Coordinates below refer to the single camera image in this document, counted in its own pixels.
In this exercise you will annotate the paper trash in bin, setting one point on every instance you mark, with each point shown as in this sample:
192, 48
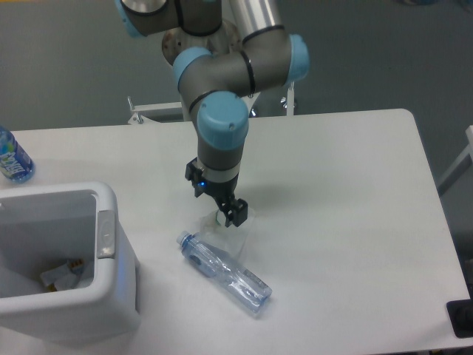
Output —
71, 275

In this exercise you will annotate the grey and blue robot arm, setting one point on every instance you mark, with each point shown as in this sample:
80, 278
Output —
213, 78

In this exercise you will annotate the white frame at right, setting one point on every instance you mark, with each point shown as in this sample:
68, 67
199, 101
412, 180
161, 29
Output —
458, 167

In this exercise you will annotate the clear plastic bottle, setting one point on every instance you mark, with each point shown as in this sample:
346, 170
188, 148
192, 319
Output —
237, 281

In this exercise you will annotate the white trash can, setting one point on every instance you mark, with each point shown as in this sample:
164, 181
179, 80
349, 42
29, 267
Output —
42, 227

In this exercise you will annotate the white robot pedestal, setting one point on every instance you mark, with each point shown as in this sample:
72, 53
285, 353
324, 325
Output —
175, 41

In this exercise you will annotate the white pedestal foot bracket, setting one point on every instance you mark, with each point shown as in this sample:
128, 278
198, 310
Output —
174, 111

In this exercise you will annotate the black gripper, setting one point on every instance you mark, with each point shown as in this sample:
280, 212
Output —
235, 211

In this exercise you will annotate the blue labelled water bottle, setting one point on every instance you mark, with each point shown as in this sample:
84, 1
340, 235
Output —
16, 164

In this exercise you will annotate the black table corner clamp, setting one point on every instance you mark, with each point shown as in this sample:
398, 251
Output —
460, 314

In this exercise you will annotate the white plastic wrapper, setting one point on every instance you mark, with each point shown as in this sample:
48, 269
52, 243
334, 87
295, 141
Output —
222, 239

